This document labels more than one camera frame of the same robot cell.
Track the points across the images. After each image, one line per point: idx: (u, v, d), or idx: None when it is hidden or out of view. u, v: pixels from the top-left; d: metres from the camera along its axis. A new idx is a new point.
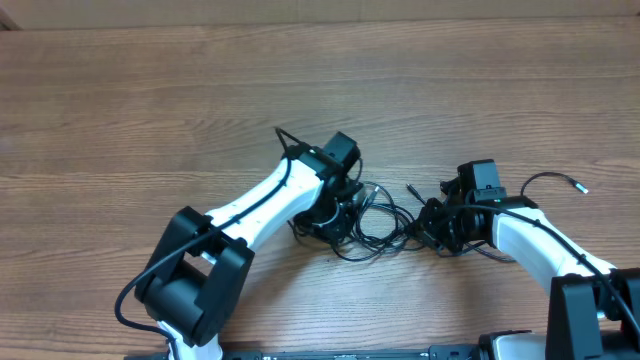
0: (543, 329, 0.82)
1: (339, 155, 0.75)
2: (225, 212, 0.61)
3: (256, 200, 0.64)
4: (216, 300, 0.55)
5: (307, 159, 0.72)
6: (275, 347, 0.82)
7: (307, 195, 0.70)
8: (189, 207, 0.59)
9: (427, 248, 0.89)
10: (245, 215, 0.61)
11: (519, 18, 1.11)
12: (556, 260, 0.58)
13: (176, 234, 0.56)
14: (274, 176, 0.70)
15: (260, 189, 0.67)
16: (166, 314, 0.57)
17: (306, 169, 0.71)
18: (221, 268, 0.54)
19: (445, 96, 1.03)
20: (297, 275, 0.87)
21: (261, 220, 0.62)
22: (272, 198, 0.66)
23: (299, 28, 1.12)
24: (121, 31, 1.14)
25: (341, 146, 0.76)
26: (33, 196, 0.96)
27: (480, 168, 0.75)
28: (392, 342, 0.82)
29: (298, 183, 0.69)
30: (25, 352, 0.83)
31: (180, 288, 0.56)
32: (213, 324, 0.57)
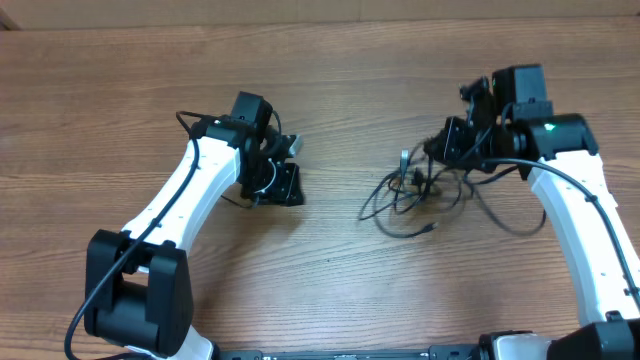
0: (543, 329, 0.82)
1: (250, 116, 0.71)
2: (143, 221, 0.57)
3: (171, 195, 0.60)
4: (166, 311, 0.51)
5: (214, 133, 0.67)
6: (275, 347, 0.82)
7: (227, 171, 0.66)
8: (101, 230, 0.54)
9: (427, 248, 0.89)
10: (164, 215, 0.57)
11: (518, 19, 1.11)
12: (598, 274, 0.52)
13: (97, 261, 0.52)
14: (186, 162, 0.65)
15: (175, 182, 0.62)
16: (124, 339, 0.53)
17: (216, 144, 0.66)
18: (155, 280, 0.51)
19: (444, 96, 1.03)
20: (296, 275, 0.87)
21: (186, 213, 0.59)
22: (192, 188, 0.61)
23: (299, 28, 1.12)
24: (121, 31, 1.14)
25: (249, 105, 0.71)
26: (33, 196, 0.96)
27: (524, 75, 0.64)
28: (392, 342, 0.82)
29: (212, 161, 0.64)
30: (24, 353, 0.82)
31: (126, 310, 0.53)
32: (176, 332, 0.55)
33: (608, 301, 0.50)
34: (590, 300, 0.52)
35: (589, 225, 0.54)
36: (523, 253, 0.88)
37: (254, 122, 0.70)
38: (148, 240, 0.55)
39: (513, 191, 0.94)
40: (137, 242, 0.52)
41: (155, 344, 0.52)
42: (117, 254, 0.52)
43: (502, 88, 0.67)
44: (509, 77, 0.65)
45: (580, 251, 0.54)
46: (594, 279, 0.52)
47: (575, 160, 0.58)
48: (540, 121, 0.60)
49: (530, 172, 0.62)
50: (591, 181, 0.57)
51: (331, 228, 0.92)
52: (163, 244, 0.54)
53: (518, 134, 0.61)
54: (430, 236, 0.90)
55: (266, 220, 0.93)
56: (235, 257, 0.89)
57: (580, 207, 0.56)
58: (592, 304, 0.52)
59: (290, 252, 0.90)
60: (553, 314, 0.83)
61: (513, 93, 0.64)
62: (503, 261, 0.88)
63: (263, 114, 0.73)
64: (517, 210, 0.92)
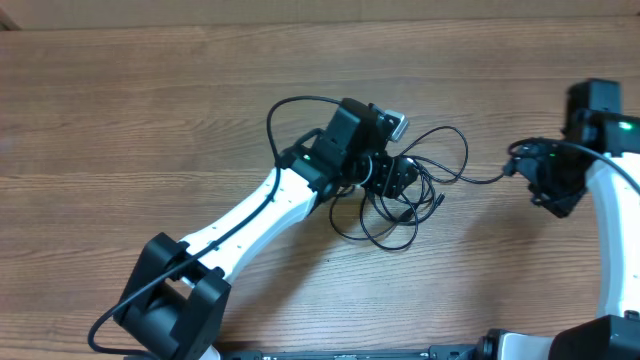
0: (541, 329, 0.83)
1: (344, 141, 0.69)
2: (204, 239, 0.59)
3: (238, 221, 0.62)
4: (190, 333, 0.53)
5: (301, 168, 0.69)
6: (275, 347, 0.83)
7: (299, 209, 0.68)
8: (166, 233, 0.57)
9: (428, 249, 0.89)
10: (224, 241, 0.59)
11: (518, 18, 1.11)
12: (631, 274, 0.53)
13: (151, 262, 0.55)
14: (263, 189, 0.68)
15: (245, 208, 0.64)
16: (145, 342, 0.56)
17: (297, 178, 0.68)
18: (195, 300, 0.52)
19: (445, 96, 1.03)
20: (298, 276, 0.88)
21: (244, 245, 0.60)
22: (258, 221, 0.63)
23: (299, 28, 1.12)
24: (121, 31, 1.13)
25: (344, 127, 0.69)
26: (34, 196, 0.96)
27: (602, 86, 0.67)
28: (392, 342, 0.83)
29: (288, 197, 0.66)
30: (25, 352, 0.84)
31: (157, 317, 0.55)
32: (193, 353, 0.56)
33: (631, 299, 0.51)
34: (611, 293, 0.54)
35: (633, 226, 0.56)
36: (524, 253, 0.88)
37: (345, 149, 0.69)
38: (202, 260, 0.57)
39: (513, 191, 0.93)
40: (192, 259, 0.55)
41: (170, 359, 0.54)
42: (169, 262, 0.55)
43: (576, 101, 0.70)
44: (585, 89, 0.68)
45: (617, 248, 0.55)
46: (624, 275, 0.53)
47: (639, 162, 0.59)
48: (618, 118, 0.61)
49: (589, 167, 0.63)
50: None
51: (330, 226, 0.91)
52: (214, 270, 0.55)
53: (590, 125, 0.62)
54: (430, 236, 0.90)
55: None
56: None
57: (632, 208, 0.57)
58: (614, 298, 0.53)
59: (290, 253, 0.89)
60: (552, 314, 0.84)
61: (588, 101, 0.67)
62: (503, 260, 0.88)
63: (362, 133, 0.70)
64: (518, 210, 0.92)
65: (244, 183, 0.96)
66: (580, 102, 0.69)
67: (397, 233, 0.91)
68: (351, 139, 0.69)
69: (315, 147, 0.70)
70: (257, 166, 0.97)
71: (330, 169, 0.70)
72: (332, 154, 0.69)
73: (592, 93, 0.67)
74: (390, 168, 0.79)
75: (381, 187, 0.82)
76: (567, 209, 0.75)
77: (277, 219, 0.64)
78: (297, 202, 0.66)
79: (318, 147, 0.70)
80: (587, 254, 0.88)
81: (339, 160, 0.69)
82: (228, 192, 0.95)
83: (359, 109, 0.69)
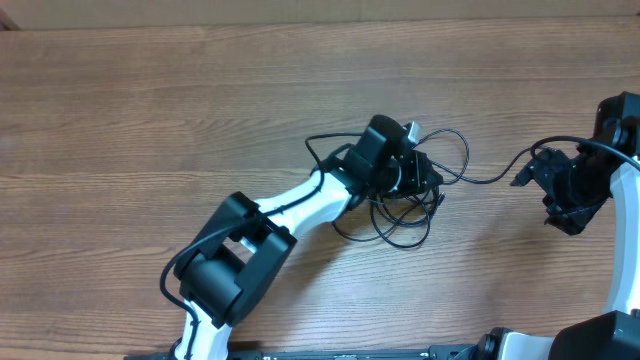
0: (540, 329, 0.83)
1: (371, 157, 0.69)
2: (270, 201, 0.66)
3: (295, 199, 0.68)
4: (256, 278, 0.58)
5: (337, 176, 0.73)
6: (275, 347, 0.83)
7: (336, 205, 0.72)
8: (241, 191, 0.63)
9: (427, 249, 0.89)
10: (288, 208, 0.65)
11: (518, 18, 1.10)
12: None
13: (225, 214, 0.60)
14: (308, 184, 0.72)
15: (298, 193, 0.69)
16: (204, 289, 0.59)
17: (336, 183, 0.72)
18: (265, 250, 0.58)
19: (445, 96, 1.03)
20: (297, 275, 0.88)
21: (302, 214, 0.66)
22: (310, 203, 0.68)
23: (299, 28, 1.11)
24: (120, 30, 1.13)
25: (370, 144, 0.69)
26: (33, 196, 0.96)
27: (635, 98, 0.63)
28: (392, 342, 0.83)
29: (334, 190, 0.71)
30: (25, 352, 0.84)
31: (221, 267, 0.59)
32: (247, 306, 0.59)
33: (638, 300, 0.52)
34: (619, 291, 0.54)
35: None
36: (525, 252, 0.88)
37: (371, 165, 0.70)
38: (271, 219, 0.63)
39: (513, 191, 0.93)
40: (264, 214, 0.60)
41: (229, 305, 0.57)
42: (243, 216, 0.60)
43: (607, 112, 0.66)
44: (618, 99, 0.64)
45: (632, 248, 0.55)
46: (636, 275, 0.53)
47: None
48: None
49: (616, 169, 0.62)
50: None
51: (330, 226, 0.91)
52: (280, 227, 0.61)
53: (621, 128, 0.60)
54: (430, 236, 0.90)
55: None
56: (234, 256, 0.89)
57: None
58: (622, 295, 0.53)
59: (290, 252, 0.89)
60: (552, 314, 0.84)
61: (619, 112, 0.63)
62: (503, 261, 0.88)
63: (389, 148, 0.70)
64: (518, 210, 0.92)
65: (245, 183, 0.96)
66: (610, 114, 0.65)
67: (397, 233, 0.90)
68: (377, 154, 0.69)
69: (346, 159, 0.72)
70: (257, 166, 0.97)
71: (358, 179, 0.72)
72: (360, 168, 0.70)
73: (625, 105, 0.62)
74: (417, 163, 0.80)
75: (416, 181, 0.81)
76: (581, 223, 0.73)
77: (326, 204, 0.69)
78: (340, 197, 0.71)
79: (348, 159, 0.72)
80: (588, 254, 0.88)
81: (365, 174, 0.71)
82: (228, 193, 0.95)
83: (385, 128, 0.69)
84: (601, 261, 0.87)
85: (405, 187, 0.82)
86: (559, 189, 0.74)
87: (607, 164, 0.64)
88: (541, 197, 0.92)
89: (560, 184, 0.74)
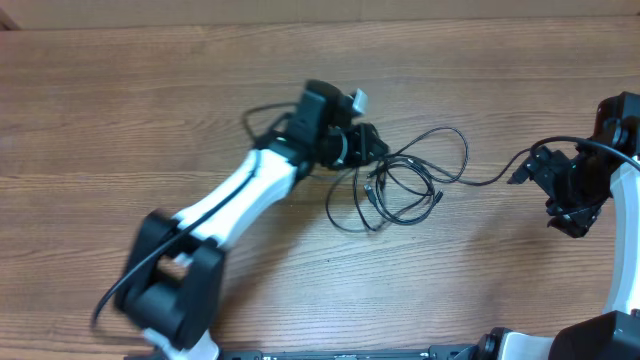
0: (540, 329, 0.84)
1: (313, 119, 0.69)
2: (198, 208, 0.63)
3: (224, 196, 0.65)
4: (195, 296, 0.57)
5: (276, 149, 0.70)
6: (275, 347, 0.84)
7: (276, 187, 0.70)
8: (160, 212, 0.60)
9: (427, 248, 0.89)
10: (218, 211, 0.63)
11: (519, 18, 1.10)
12: None
13: (147, 240, 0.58)
14: (244, 169, 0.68)
15: (229, 185, 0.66)
16: (146, 323, 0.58)
17: (276, 157, 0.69)
18: (194, 271, 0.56)
19: (445, 96, 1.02)
20: (296, 275, 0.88)
21: (242, 206, 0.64)
22: (244, 195, 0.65)
23: (299, 28, 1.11)
24: (120, 30, 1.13)
25: (310, 106, 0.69)
26: (33, 196, 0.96)
27: (635, 99, 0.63)
28: (392, 342, 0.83)
29: (269, 172, 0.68)
30: (25, 352, 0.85)
31: (157, 295, 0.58)
32: (195, 325, 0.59)
33: (638, 300, 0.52)
34: (619, 291, 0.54)
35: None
36: (525, 252, 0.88)
37: (315, 127, 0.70)
38: (199, 231, 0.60)
39: (513, 191, 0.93)
40: (186, 231, 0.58)
41: (174, 332, 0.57)
42: (165, 237, 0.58)
43: (607, 112, 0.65)
44: (618, 100, 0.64)
45: (632, 247, 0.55)
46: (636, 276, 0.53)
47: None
48: None
49: (615, 169, 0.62)
50: None
51: (330, 227, 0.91)
52: (207, 241, 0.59)
53: (621, 128, 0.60)
54: (430, 235, 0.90)
55: (265, 221, 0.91)
56: (235, 256, 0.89)
57: None
58: (622, 295, 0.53)
59: (290, 252, 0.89)
60: (552, 314, 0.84)
61: (620, 112, 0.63)
62: (503, 261, 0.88)
63: (330, 109, 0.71)
64: (518, 210, 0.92)
65: None
66: (610, 113, 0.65)
67: (397, 233, 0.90)
68: (321, 115, 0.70)
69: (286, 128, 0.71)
70: None
71: (302, 145, 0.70)
72: (303, 133, 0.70)
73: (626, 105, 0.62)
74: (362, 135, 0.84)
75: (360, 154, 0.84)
76: (583, 223, 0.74)
77: (262, 191, 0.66)
78: (277, 178, 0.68)
79: (288, 127, 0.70)
80: (588, 254, 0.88)
81: (310, 138, 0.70)
82: None
83: (323, 89, 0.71)
84: (600, 261, 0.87)
85: (351, 159, 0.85)
86: (559, 189, 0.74)
87: (607, 165, 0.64)
88: (541, 197, 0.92)
89: (561, 184, 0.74)
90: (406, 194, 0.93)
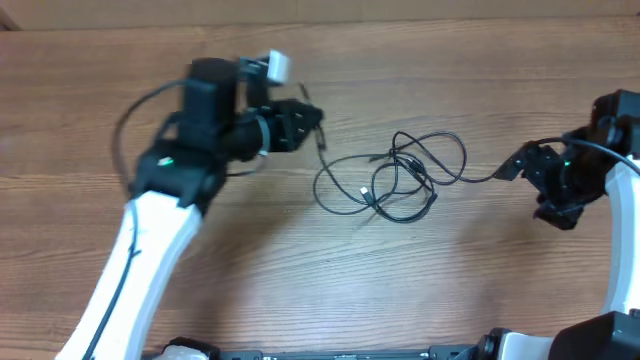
0: (540, 329, 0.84)
1: (206, 117, 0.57)
2: (84, 330, 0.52)
3: (110, 295, 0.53)
4: None
5: (165, 180, 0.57)
6: (275, 347, 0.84)
7: (179, 240, 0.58)
8: None
9: (427, 248, 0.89)
10: (107, 321, 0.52)
11: (519, 18, 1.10)
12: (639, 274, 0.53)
13: None
14: (125, 233, 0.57)
15: (112, 273, 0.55)
16: None
17: (165, 193, 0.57)
18: None
19: (445, 96, 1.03)
20: (296, 275, 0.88)
21: (141, 289, 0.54)
22: (134, 277, 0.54)
23: (299, 28, 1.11)
24: (120, 31, 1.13)
25: (197, 101, 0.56)
26: (34, 197, 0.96)
27: (631, 96, 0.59)
28: (392, 343, 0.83)
29: (157, 234, 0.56)
30: (25, 352, 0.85)
31: None
32: None
33: (635, 301, 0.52)
34: (617, 291, 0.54)
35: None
36: (524, 253, 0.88)
37: (212, 127, 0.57)
38: None
39: (513, 191, 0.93)
40: None
41: None
42: None
43: (602, 108, 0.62)
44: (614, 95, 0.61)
45: (628, 248, 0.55)
46: (633, 277, 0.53)
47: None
48: None
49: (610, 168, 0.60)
50: None
51: (330, 227, 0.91)
52: None
53: (615, 127, 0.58)
54: (430, 236, 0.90)
55: (265, 221, 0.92)
56: (235, 256, 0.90)
57: None
58: (620, 295, 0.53)
59: (290, 252, 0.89)
60: (552, 314, 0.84)
61: (615, 110, 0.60)
62: (503, 261, 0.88)
63: (223, 96, 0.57)
64: (518, 210, 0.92)
65: (244, 183, 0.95)
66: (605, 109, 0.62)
67: (397, 233, 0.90)
68: (213, 109, 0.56)
69: (180, 131, 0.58)
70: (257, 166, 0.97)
71: (204, 154, 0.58)
72: (200, 137, 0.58)
73: (621, 103, 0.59)
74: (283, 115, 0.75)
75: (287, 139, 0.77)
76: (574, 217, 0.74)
77: (156, 261, 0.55)
78: (170, 238, 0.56)
79: (183, 137, 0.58)
80: (588, 254, 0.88)
81: (212, 141, 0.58)
82: (228, 193, 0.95)
83: (207, 75, 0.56)
84: (601, 261, 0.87)
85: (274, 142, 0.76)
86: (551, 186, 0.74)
87: (601, 164, 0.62)
88: None
89: (552, 181, 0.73)
90: (406, 193, 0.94)
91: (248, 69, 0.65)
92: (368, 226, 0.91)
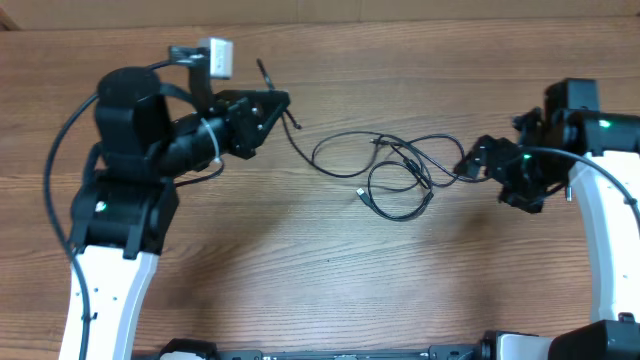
0: (541, 329, 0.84)
1: (130, 144, 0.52)
2: None
3: None
4: None
5: (101, 222, 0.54)
6: (275, 347, 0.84)
7: (135, 294, 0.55)
8: None
9: (427, 248, 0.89)
10: None
11: (518, 19, 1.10)
12: (618, 276, 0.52)
13: None
14: (75, 299, 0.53)
15: (71, 346, 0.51)
16: None
17: (107, 236, 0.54)
18: None
19: (445, 96, 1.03)
20: (296, 275, 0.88)
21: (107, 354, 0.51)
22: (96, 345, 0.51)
23: (299, 28, 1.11)
24: (121, 31, 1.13)
25: (115, 129, 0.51)
26: (34, 196, 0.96)
27: (578, 85, 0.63)
28: (392, 342, 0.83)
29: (111, 293, 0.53)
30: (24, 352, 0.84)
31: None
32: None
33: (622, 304, 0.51)
34: (602, 295, 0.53)
35: (620, 228, 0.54)
36: (524, 252, 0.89)
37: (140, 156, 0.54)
38: None
39: None
40: None
41: None
42: None
43: (554, 102, 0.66)
44: (562, 88, 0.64)
45: (604, 249, 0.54)
46: (615, 279, 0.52)
47: (621, 162, 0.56)
48: (597, 117, 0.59)
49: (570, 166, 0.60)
50: (634, 183, 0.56)
51: (330, 227, 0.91)
52: None
53: (569, 125, 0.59)
54: (430, 236, 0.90)
55: (265, 221, 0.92)
56: (235, 256, 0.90)
57: (615, 206, 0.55)
58: (606, 300, 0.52)
59: (290, 252, 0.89)
60: (552, 314, 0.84)
61: (566, 102, 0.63)
62: (503, 260, 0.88)
63: (143, 120, 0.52)
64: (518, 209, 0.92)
65: (244, 183, 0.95)
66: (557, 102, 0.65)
67: (397, 233, 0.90)
68: (134, 135, 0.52)
69: (107, 165, 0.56)
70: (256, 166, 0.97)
71: (143, 188, 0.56)
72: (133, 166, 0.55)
73: (570, 93, 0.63)
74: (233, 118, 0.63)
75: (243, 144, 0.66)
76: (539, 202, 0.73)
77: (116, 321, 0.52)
78: (125, 294, 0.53)
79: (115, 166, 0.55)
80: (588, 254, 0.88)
81: (146, 171, 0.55)
82: (228, 193, 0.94)
83: (120, 98, 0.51)
84: None
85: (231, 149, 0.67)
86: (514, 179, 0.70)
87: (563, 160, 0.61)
88: None
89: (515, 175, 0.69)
90: (405, 193, 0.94)
91: (182, 61, 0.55)
92: (367, 226, 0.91)
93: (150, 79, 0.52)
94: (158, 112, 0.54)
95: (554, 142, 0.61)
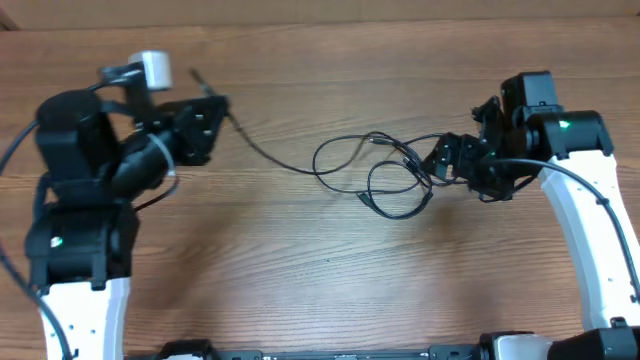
0: (540, 329, 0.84)
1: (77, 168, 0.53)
2: None
3: None
4: None
5: (59, 258, 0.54)
6: (275, 347, 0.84)
7: (112, 321, 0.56)
8: None
9: (426, 247, 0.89)
10: None
11: (518, 18, 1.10)
12: (603, 280, 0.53)
13: None
14: (52, 339, 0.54)
15: None
16: None
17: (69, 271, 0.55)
18: None
19: (445, 96, 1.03)
20: (296, 275, 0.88)
21: None
22: None
23: (299, 28, 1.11)
24: (120, 31, 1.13)
25: (59, 154, 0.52)
26: None
27: (532, 80, 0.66)
28: (392, 342, 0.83)
29: (88, 326, 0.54)
30: (25, 352, 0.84)
31: None
32: None
33: (613, 307, 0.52)
34: (592, 301, 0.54)
35: (596, 230, 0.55)
36: (524, 252, 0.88)
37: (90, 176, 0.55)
38: None
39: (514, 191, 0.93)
40: None
41: None
42: None
43: (512, 98, 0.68)
44: (518, 85, 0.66)
45: (587, 254, 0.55)
46: (602, 284, 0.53)
47: (587, 161, 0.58)
48: (556, 117, 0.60)
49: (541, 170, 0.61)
50: (603, 182, 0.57)
51: (330, 227, 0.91)
52: None
53: (531, 130, 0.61)
54: (430, 236, 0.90)
55: (265, 221, 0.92)
56: (235, 256, 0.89)
57: (590, 209, 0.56)
58: (596, 305, 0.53)
59: (290, 252, 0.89)
60: (552, 314, 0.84)
61: (525, 99, 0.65)
62: (503, 260, 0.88)
63: (88, 143, 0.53)
64: (519, 209, 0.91)
65: (243, 183, 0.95)
66: (515, 98, 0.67)
67: (397, 232, 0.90)
68: (80, 157, 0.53)
69: (58, 195, 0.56)
70: (257, 166, 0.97)
71: (95, 212, 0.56)
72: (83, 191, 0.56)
73: (527, 89, 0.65)
74: (183, 129, 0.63)
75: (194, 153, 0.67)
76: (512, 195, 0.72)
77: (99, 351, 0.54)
78: (102, 325, 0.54)
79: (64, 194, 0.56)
80: None
81: (101, 193, 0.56)
82: (228, 193, 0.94)
83: (57, 125, 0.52)
84: None
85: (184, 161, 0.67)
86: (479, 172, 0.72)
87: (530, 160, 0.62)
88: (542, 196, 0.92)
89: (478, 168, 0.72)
90: (405, 193, 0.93)
91: (115, 81, 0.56)
92: (367, 225, 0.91)
93: (90, 102, 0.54)
94: (101, 132, 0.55)
95: (519, 149, 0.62)
